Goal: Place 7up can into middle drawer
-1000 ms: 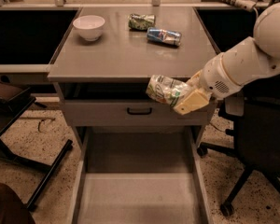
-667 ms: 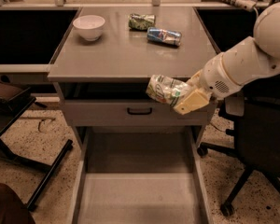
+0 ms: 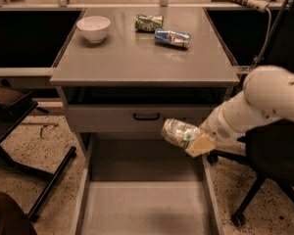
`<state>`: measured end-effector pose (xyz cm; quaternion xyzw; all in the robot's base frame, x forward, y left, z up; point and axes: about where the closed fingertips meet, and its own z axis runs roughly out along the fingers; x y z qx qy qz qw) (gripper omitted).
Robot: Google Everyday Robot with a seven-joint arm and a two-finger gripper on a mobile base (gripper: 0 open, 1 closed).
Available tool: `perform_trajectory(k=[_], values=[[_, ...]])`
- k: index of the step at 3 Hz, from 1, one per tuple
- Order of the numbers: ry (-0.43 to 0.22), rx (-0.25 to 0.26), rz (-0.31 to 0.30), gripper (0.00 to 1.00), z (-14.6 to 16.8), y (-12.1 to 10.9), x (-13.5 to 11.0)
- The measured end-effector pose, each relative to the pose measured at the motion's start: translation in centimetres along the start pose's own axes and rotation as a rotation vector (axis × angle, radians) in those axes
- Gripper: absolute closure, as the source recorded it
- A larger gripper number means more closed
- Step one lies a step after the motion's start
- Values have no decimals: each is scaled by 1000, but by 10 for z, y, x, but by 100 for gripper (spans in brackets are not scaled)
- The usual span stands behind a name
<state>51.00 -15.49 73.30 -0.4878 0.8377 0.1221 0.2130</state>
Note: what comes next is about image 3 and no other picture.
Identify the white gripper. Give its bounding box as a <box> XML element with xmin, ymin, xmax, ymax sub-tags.
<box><xmin>185</xmin><ymin>106</ymin><xmax>246</xmax><ymax>158</ymax></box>

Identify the white green 7up can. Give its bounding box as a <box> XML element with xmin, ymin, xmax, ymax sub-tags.
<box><xmin>161</xmin><ymin>118</ymin><xmax>202</xmax><ymax>149</ymax></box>

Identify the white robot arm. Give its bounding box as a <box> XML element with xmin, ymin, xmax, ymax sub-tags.
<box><xmin>185</xmin><ymin>66</ymin><xmax>294</xmax><ymax>157</ymax></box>

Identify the open middle drawer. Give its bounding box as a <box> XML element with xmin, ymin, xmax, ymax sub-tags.
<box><xmin>70</xmin><ymin>134</ymin><xmax>224</xmax><ymax>235</ymax></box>

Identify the grey drawer cabinet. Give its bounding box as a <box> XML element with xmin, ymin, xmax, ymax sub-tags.
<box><xmin>49</xmin><ymin>6</ymin><xmax>241</xmax><ymax>235</ymax></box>

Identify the blue pepsi can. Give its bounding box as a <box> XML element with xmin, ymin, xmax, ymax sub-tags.
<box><xmin>154</xmin><ymin>28</ymin><xmax>191</xmax><ymax>49</ymax></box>

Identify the closed top drawer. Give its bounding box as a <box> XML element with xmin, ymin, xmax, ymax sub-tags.
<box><xmin>64</xmin><ymin>104</ymin><xmax>213</xmax><ymax>133</ymax></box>

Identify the green crushed soda can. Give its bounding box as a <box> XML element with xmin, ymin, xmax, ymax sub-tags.
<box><xmin>134</xmin><ymin>15</ymin><xmax>164</xmax><ymax>32</ymax></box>

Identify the black office chair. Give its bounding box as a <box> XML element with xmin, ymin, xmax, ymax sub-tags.
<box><xmin>207</xmin><ymin>120</ymin><xmax>294</xmax><ymax>227</ymax></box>

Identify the white ceramic bowl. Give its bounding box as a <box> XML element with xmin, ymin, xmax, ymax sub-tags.
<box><xmin>76</xmin><ymin>16</ymin><xmax>111</xmax><ymax>43</ymax></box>

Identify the brown object bottom left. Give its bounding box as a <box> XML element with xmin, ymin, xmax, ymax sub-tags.
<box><xmin>0</xmin><ymin>192</ymin><xmax>37</xmax><ymax>235</ymax></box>

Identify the black drawer handle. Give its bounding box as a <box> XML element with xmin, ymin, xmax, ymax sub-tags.
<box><xmin>133</xmin><ymin>113</ymin><xmax>160</xmax><ymax>121</ymax></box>

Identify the white power cable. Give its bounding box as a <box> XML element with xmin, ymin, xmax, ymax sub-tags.
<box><xmin>251</xmin><ymin>7</ymin><xmax>272</xmax><ymax>69</ymax></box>

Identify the black stand frame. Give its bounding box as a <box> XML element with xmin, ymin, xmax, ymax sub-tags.
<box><xmin>0</xmin><ymin>80</ymin><xmax>77</xmax><ymax>223</ymax></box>

